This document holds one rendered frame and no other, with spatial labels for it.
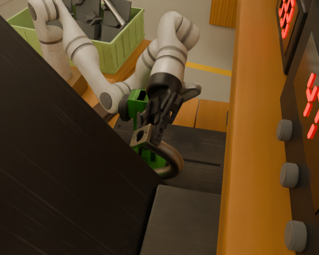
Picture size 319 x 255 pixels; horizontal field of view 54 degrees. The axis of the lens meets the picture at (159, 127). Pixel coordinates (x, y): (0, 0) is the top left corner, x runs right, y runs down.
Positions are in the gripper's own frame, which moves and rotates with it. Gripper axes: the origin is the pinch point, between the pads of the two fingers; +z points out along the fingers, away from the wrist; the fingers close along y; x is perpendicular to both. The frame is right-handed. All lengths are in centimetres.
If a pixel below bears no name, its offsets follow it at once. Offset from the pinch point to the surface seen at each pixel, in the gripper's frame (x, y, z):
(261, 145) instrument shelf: -15.5, 37.2, 19.7
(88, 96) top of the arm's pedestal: 5, -65, -42
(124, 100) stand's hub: -0.3, -16.8, -16.3
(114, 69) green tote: 14, -71, -68
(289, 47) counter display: -14.1, 38.2, 11.0
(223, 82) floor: 130, -113, -161
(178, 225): 2.3, 10.4, 17.4
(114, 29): 6, -71, -89
